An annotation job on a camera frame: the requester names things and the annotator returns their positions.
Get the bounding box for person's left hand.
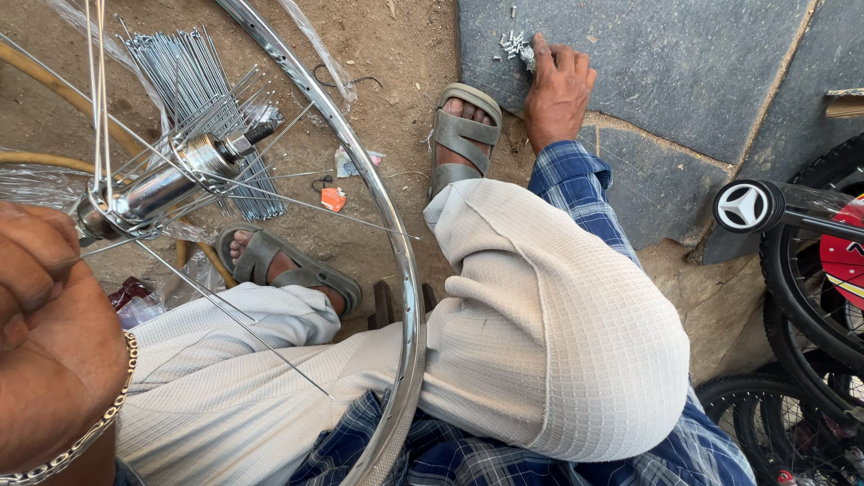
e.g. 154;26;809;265
0;201;131;475

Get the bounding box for person's right hand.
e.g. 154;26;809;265
523;32;599;156

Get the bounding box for chrome bicycle wheel hub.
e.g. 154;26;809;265
74;120;286;248

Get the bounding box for clear plastic wrapping sheet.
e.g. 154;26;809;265
0;161;92;214

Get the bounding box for dark red wrapper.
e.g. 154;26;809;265
108;275;158;315

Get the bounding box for spokes fitted into hub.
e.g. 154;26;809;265
0;0;421;401

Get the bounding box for clear plastic bag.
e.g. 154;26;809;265
135;251;228;328

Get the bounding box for clear plastic wrapping strip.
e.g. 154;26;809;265
46;0;173;136
277;0;359;114

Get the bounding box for bundle of loose steel spokes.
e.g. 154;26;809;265
116;26;289;222

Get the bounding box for grey left sandal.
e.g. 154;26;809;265
216;223;363;319

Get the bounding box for grey sandal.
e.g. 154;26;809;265
427;82;504;202
216;223;363;319

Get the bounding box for white pink paper wrapper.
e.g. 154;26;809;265
334;146;387;179

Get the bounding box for dark wooden stool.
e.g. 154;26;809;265
366;279;438;332

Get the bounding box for chrome bicycle wheel rim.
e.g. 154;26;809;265
215;0;428;486

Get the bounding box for grey right sandal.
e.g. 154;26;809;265
427;82;504;202

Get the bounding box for blue plaid shirt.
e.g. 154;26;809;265
289;386;758;486

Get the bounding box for cream waffle trousers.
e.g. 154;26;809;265
115;178;691;486

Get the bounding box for pile of silver spoke nipples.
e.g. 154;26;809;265
491;5;538;72

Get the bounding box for white black training wheel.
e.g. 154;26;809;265
713;179;787;235

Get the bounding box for black spoked bicycle wheel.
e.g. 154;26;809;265
695;373;864;486

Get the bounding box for black bicycle wheel red disc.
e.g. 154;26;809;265
759;131;864;423

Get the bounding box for silver chain bracelet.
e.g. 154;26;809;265
0;331;140;486

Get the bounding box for thin black wire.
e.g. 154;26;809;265
312;63;383;90

